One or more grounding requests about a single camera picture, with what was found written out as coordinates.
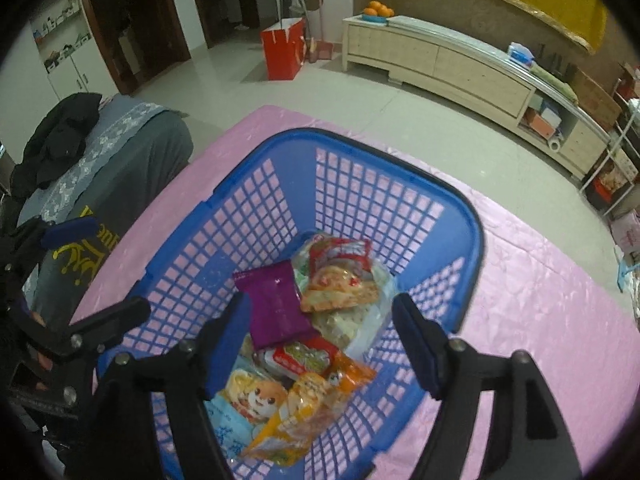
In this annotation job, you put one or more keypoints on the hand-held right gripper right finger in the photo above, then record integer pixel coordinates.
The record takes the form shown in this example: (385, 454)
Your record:
(417, 350)

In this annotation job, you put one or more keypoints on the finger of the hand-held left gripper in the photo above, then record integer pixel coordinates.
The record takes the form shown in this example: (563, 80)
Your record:
(70, 234)
(110, 322)

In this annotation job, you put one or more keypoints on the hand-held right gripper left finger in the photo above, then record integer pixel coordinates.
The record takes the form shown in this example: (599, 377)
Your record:
(230, 345)

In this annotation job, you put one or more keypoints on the light blue cartoon snack packet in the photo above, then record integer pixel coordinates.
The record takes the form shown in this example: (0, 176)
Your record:
(250, 400)

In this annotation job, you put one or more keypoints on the purple snack packet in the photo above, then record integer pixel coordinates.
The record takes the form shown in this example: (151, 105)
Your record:
(275, 305)

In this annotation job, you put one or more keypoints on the red tray snack packet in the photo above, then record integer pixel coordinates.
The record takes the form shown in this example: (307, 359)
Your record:
(300, 357)

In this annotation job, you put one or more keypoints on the orange snack packet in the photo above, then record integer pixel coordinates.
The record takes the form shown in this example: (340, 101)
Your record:
(310, 410)

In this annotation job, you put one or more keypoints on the red snack packet pale picture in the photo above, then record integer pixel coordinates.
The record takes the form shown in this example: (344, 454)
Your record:
(340, 280)

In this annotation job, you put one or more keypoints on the blue plastic basket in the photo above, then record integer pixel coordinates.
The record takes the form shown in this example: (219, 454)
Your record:
(350, 150)

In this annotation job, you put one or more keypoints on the black jacket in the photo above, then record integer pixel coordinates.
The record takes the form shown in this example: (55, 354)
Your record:
(60, 135)

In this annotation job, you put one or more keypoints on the grey printed seat cover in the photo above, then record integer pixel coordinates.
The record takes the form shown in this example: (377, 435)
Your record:
(150, 160)

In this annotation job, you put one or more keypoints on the pink quilted mat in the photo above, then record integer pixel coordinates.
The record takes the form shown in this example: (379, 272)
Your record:
(525, 310)

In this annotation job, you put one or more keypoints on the white shelf cabinet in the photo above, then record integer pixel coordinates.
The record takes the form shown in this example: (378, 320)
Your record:
(65, 35)

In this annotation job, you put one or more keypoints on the pink gift bag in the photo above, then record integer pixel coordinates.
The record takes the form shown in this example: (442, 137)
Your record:
(627, 232)

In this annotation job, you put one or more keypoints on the white paper roll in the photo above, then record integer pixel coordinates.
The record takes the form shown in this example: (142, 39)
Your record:
(555, 145)

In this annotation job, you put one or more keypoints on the yellow and red bag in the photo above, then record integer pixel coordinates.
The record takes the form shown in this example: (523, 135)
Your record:
(611, 177)

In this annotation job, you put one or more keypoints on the white metal rack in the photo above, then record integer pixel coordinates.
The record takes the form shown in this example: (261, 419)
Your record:
(612, 160)

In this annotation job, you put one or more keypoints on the red paper bag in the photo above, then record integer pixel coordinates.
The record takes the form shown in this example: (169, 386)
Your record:
(282, 52)

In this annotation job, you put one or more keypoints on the beige low cabinet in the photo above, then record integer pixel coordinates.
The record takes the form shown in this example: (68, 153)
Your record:
(450, 67)

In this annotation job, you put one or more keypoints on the green folded mat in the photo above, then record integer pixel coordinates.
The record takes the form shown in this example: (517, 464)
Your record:
(552, 82)

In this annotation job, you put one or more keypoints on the brown cardboard box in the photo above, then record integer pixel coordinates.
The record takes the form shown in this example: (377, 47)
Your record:
(595, 97)

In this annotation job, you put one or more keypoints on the red broom and dustpan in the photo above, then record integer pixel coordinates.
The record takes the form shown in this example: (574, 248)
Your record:
(322, 50)

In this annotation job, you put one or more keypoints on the blue tissue box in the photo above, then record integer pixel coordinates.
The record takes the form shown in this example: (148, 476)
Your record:
(521, 54)

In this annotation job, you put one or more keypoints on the black router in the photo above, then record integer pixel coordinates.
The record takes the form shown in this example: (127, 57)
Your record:
(555, 62)

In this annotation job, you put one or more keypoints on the plate of oranges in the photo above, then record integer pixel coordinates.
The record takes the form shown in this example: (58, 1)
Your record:
(377, 10)

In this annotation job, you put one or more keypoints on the dark wooden door frame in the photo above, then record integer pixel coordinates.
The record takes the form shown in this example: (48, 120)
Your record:
(200, 10)
(170, 25)

